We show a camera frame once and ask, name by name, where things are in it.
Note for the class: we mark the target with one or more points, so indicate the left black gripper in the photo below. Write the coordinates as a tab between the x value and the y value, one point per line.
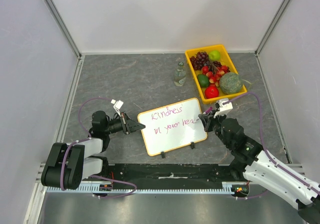
128	125

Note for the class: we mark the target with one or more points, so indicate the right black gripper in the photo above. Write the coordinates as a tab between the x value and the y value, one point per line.
211	121

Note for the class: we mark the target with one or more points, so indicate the magenta marker cap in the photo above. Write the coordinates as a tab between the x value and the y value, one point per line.
208	110

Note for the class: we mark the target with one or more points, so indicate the yellow framed whiteboard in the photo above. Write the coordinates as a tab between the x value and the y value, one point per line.
172	126

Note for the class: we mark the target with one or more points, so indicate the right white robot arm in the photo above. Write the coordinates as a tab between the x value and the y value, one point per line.
256	164

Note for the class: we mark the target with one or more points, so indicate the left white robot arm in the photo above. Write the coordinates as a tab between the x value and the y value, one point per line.
70	163

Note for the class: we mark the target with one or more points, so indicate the red apple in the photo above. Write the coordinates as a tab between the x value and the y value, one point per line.
211	92

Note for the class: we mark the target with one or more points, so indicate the green avocado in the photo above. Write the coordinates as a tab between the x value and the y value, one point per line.
203	80

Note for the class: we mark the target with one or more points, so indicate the green netted melon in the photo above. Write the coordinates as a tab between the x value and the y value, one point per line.
230	83

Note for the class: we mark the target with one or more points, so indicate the red cherry bunch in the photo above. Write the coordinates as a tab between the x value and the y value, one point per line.
214	71

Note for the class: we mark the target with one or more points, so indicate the clear glass bottle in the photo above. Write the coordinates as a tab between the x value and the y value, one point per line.
180	74

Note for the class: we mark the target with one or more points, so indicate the purple grape bunch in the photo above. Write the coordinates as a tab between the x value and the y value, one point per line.
199	60

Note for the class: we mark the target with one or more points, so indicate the green apple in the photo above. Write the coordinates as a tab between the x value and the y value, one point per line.
214	55

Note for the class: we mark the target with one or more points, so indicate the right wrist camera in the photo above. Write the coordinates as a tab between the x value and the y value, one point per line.
223	107

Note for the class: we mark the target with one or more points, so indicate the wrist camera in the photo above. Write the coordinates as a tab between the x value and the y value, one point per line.
117	105
223	107

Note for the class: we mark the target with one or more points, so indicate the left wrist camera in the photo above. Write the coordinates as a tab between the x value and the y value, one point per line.
117	105

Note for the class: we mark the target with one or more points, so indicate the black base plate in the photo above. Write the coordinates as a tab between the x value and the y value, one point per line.
207	172

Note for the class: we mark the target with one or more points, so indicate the white slotted cable duct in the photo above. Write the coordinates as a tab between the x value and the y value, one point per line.
225	188

